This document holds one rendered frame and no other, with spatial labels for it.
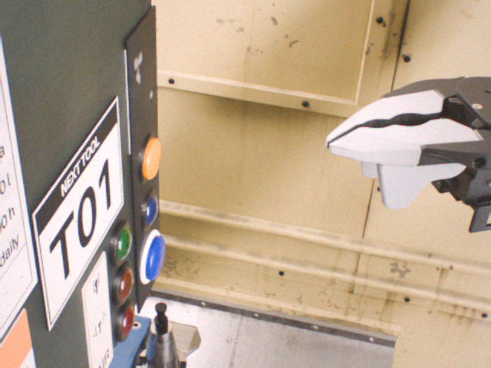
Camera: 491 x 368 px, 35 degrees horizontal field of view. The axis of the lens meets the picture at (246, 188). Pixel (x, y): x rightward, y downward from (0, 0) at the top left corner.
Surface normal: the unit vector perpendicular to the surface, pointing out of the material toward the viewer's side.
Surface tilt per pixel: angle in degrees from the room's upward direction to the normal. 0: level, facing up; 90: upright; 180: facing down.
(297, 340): 25
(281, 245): 90
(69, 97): 90
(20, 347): 90
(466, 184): 90
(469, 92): 0
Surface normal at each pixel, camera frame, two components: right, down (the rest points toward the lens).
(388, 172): 0.24, 0.60
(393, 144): -0.18, -0.21
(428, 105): 0.06, -0.79
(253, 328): -0.04, -0.47
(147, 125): 0.97, 0.18
